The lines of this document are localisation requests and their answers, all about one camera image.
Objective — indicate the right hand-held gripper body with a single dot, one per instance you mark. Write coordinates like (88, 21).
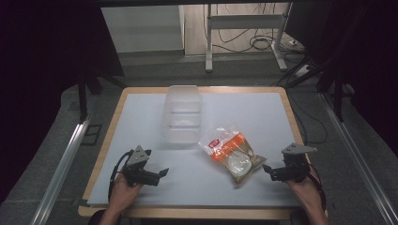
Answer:
(292, 170)

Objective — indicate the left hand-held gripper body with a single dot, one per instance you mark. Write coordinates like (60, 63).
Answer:
(137, 170)

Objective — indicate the orange and clear snack bag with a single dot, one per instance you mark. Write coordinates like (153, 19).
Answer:
(228, 150)

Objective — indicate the clear plastic container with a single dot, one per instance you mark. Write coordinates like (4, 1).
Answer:
(183, 115)

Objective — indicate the person's right hand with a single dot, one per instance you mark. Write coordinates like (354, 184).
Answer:
(308, 192)

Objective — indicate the person's left hand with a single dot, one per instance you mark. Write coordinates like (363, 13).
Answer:
(122, 195)

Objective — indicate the white table mat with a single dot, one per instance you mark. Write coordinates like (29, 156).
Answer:
(194, 181)

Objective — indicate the wooden table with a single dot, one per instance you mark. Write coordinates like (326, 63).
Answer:
(187, 213)

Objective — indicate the black stand leg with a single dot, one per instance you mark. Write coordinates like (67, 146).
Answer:
(338, 100)
(83, 100)

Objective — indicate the white power strip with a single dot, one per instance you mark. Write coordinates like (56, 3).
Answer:
(302, 70)

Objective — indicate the white cabinet panel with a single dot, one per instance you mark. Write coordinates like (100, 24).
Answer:
(142, 28)

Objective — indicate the white metal stand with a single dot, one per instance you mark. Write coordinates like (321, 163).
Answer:
(245, 22)

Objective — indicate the aluminium floor rail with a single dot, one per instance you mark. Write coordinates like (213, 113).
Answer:
(359, 156)
(59, 175)

